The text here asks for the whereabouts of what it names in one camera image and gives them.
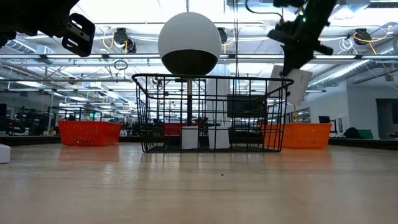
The red plastic basket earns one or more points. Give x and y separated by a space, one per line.
90 133

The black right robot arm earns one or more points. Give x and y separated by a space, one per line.
317 7

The white box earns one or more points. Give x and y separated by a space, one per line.
4 154
298 85

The small dark monitor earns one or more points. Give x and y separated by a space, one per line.
324 119

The black ceiling device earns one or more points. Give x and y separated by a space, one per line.
122 39
362 35
222 34

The black perforated box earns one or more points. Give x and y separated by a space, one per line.
245 137

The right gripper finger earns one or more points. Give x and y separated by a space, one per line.
290 65

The dark background monitor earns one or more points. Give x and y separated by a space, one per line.
242 105

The orange plastic basket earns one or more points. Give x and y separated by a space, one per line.
311 135

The green object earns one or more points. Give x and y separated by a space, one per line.
366 134

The black aluminium table frame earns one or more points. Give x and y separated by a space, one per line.
31 140

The black bag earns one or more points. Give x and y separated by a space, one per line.
351 133

